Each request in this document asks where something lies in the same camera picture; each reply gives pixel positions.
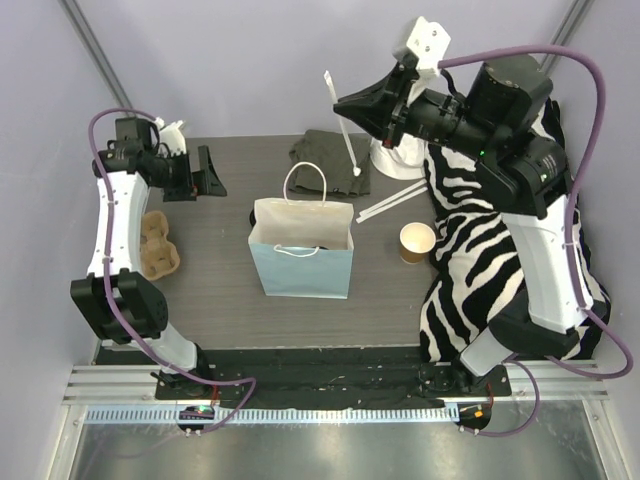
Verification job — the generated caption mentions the single white paper straw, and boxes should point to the single white paper straw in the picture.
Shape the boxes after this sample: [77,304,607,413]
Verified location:
[323,70,361,177]

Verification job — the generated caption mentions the light blue paper bag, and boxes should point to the light blue paper bag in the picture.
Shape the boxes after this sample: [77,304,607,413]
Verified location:
[248,162,354,300]

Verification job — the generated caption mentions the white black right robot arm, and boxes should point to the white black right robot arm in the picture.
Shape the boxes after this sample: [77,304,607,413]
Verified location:
[333,47,593,395]

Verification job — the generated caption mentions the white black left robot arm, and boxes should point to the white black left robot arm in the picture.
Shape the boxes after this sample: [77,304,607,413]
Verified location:
[70,110,227,399]

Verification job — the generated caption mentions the white bucket hat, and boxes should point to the white bucket hat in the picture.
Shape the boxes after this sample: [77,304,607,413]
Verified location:
[370,134,427,181]

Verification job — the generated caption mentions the white paper straws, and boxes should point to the white paper straws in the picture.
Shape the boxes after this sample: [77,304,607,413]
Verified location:
[356,179,427,224]

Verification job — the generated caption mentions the olive green folded cloth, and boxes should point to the olive green folded cloth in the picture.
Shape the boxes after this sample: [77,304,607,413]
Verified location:
[289,129,371,197]

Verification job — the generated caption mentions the zebra striped blanket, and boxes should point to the zebra striped blanket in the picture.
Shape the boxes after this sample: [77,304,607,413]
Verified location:
[418,95,612,363]

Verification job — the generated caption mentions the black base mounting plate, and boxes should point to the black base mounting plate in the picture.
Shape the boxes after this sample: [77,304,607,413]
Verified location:
[154,346,512,410]

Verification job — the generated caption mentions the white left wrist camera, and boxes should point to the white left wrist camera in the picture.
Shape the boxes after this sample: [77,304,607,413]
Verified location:
[152,117,188,157]

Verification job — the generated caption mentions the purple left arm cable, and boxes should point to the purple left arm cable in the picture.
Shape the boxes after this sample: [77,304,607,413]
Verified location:
[87,108,259,432]

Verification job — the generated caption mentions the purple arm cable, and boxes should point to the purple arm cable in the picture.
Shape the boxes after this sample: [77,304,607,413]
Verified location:
[87,108,259,432]
[439,43,635,439]

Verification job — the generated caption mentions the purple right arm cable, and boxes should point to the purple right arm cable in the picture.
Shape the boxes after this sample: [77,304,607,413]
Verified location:
[439,43,635,439]

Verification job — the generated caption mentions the white slotted cable duct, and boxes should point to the white slotted cable duct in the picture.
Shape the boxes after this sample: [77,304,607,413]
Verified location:
[84,403,459,425]

